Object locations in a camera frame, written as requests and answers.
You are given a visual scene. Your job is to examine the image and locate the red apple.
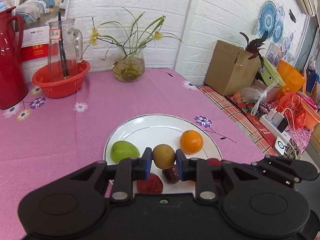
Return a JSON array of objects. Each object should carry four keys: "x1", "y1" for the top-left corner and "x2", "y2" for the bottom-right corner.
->
[
  {"x1": 207, "y1": 158, "x2": 221, "y2": 166},
  {"x1": 136, "y1": 173, "x2": 163, "y2": 194}
]

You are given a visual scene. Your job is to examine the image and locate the green apple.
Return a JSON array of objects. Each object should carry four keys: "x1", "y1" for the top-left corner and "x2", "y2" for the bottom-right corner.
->
[{"x1": 111, "y1": 140, "x2": 140, "y2": 163}]

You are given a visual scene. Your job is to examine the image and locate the dark purple plum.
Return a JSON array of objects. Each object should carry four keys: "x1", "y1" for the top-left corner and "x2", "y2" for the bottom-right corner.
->
[{"x1": 162, "y1": 164, "x2": 179, "y2": 184}]

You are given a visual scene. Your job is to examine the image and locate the smooth orange fruit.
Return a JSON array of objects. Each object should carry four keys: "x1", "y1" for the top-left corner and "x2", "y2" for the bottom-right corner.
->
[{"x1": 180, "y1": 130, "x2": 204, "y2": 154}]

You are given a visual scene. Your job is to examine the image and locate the white oval plate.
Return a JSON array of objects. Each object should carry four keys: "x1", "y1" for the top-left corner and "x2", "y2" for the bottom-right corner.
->
[{"x1": 103, "y1": 113, "x2": 224, "y2": 195}]

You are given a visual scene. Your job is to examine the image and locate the white power strip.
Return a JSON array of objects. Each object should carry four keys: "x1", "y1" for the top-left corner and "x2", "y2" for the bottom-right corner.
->
[{"x1": 259, "y1": 108, "x2": 291, "y2": 144}]

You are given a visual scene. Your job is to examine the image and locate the orange plastic basin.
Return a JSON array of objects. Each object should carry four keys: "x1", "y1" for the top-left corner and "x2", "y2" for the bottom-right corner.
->
[{"x1": 300, "y1": 98, "x2": 320, "y2": 131}]

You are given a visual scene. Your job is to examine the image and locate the red plastic bag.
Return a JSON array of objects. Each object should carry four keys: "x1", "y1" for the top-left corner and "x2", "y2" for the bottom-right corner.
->
[{"x1": 276, "y1": 91, "x2": 306, "y2": 129}]

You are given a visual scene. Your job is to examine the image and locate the plaid blanket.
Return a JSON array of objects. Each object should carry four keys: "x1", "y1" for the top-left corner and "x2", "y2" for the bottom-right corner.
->
[{"x1": 198, "y1": 86, "x2": 276, "y2": 155}]

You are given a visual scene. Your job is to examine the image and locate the pink floral tablecloth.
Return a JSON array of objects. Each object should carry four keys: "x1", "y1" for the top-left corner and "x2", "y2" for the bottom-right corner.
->
[{"x1": 1, "y1": 69, "x2": 264, "y2": 239}]

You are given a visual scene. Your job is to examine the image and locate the clear plastic bag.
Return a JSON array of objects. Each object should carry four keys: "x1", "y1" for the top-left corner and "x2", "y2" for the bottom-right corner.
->
[{"x1": 231, "y1": 79, "x2": 279, "y2": 115}]

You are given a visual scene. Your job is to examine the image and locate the orange plastic bag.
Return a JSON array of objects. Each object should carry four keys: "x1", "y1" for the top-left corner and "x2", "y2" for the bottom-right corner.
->
[{"x1": 277, "y1": 60, "x2": 305, "y2": 99}]

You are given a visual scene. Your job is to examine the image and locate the green cardboard box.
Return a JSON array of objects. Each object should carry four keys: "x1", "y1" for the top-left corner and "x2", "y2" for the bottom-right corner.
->
[{"x1": 258, "y1": 56, "x2": 285, "y2": 88}]

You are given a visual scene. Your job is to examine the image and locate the brown cardboard box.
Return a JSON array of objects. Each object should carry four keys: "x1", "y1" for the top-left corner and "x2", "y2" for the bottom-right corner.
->
[{"x1": 204, "y1": 40, "x2": 261, "y2": 96}]

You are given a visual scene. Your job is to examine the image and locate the glass vase with plant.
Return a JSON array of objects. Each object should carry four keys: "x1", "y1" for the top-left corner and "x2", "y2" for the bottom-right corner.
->
[{"x1": 82, "y1": 9, "x2": 183, "y2": 83}]

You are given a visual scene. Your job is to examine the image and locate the red plastic basket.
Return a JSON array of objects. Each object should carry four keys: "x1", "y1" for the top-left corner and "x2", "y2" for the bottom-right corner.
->
[{"x1": 32, "y1": 60, "x2": 91, "y2": 99}]

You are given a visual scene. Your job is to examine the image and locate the black chopsticks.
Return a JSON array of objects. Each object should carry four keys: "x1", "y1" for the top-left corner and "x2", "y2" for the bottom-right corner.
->
[{"x1": 58, "y1": 11, "x2": 69, "y2": 79}]

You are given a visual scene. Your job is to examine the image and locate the dark purple potted plant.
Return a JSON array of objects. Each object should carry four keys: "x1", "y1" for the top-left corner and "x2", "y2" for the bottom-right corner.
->
[{"x1": 240, "y1": 30, "x2": 268, "y2": 67}]

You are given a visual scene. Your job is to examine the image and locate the red thermos jug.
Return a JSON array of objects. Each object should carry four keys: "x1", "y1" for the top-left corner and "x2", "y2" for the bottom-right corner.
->
[{"x1": 0, "y1": 7, "x2": 28, "y2": 109}]

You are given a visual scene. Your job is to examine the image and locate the clear glass pitcher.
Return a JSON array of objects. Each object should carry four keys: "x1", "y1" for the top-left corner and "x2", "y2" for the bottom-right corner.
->
[{"x1": 48, "y1": 18, "x2": 83, "y2": 82}]

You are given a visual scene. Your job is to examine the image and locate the blue paper fan decoration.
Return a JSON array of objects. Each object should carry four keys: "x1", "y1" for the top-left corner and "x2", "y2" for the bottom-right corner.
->
[{"x1": 256, "y1": 1, "x2": 285, "y2": 43}]

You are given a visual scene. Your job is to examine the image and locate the bedding calendar poster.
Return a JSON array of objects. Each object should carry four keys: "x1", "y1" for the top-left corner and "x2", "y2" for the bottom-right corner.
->
[{"x1": 1, "y1": 0, "x2": 69, "y2": 61}]

